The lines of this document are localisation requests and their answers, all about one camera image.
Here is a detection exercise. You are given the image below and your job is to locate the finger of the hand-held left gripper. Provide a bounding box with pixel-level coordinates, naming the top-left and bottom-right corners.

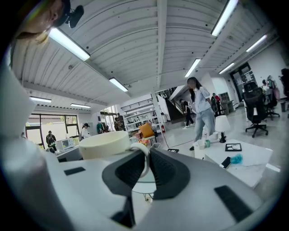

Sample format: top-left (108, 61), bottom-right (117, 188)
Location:
top-left (56, 150), bottom-right (83, 163)

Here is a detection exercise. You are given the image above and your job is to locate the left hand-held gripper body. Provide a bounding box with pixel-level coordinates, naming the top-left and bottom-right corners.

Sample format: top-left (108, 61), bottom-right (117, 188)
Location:
top-left (45, 147), bottom-right (59, 159)

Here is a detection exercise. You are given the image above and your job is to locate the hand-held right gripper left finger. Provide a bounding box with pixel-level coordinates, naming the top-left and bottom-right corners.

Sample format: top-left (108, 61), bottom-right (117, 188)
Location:
top-left (48, 150), bottom-right (147, 227)

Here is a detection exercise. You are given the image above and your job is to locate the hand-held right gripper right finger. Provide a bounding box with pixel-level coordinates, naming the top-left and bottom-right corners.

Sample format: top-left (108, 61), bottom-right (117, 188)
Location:
top-left (139, 148), bottom-right (266, 231)

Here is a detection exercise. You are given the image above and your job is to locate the white cup with handle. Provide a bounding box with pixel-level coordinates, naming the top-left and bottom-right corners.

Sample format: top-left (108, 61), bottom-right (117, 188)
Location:
top-left (79, 130), bottom-right (151, 179)

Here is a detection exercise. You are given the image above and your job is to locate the white box appliance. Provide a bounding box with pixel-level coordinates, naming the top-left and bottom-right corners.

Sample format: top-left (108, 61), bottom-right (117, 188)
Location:
top-left (55, 138), bottom-right (75, 152)

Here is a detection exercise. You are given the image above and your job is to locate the black-framed window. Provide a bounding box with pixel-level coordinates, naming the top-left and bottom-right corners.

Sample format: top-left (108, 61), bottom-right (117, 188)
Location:
top-left (25, 113), bottom-right (80, 150)

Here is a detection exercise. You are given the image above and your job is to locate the smartphone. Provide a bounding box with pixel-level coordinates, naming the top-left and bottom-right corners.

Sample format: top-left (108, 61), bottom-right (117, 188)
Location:
top-left (219, 156), bottom-right (232, 170)

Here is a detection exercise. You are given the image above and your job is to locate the white square container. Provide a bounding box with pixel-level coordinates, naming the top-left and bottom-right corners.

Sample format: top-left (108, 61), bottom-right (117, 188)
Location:
top-left (193, 139), bottom-right (205, 151)

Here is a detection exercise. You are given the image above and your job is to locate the clothes rack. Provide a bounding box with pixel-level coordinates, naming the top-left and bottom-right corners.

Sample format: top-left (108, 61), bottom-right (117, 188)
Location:
top-left (97, 121), bottom-right (110, 134)

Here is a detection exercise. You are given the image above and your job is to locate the teal fluffy duster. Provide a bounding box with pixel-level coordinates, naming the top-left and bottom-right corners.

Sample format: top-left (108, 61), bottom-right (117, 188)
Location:
top-left (230, 153), bottom-right (243, 166)

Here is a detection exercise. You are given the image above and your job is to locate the white marble-look coffee table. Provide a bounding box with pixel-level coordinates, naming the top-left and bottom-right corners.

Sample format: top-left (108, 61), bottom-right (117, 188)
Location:
top-left (193, 140), bottom-right (274, 189)

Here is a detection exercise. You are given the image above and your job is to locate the round white side table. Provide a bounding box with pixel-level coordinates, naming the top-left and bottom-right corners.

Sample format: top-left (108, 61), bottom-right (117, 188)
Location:
top-left (131, 173), bottom-right (157, 203)

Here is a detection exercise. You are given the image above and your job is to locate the white table lamp, black base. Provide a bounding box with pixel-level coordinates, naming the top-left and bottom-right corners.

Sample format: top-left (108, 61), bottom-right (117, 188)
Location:
top-left (214, 115), bottom-right (231, 144)

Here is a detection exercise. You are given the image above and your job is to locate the white paper sheet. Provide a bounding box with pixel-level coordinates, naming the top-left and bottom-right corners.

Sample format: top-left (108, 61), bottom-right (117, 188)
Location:
top-left (265, 163), bottom-right (282, 172)

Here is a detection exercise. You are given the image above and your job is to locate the orange cushion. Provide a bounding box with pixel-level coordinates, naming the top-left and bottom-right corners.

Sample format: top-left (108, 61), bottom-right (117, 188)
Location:
top-left (138, 122), bottom-right (156, 139)

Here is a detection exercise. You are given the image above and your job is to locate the white shelf unit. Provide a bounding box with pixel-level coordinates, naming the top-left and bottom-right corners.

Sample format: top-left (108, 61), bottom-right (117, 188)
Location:
top-left (120, 98), bottom-right (163, 134)

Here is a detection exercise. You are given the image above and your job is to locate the black staircase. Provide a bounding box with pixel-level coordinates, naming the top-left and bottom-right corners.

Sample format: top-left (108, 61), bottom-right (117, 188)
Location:
top-left (158, 86), bottom-right (191, 124)

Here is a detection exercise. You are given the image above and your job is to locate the grey cabinet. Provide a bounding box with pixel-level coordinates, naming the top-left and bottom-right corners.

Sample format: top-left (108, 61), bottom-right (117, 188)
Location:
top-left (219, 91), bottom-right (236, 114)

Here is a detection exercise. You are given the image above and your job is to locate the black office chair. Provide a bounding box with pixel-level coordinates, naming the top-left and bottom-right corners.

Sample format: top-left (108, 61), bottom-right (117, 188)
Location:
top-left (280, 68), bottom-right (289, 102)
top-left (242, 81), bottom-right (270, 139)
top-left (266, 89), bottom-right (281, 120)

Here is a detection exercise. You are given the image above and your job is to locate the black-framed glass door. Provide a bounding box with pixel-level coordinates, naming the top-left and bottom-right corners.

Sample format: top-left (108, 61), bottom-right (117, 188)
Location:
top-left (229, 62), bottom-right (258, 109)

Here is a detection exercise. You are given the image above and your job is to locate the person's head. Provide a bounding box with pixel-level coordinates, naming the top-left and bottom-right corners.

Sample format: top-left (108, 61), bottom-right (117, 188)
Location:
top-left (17, 0), bottom-right (71, 44)

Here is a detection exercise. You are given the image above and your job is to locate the black frame with deer picture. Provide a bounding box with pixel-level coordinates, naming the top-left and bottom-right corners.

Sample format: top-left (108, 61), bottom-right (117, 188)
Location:
top-left (224, 142), bottom-right (243, 152)

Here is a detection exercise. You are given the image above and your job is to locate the black head-mounted camera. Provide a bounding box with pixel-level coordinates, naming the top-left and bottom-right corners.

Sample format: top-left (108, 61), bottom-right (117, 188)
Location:
top-left (65, 5), bottom-right (85, 29)

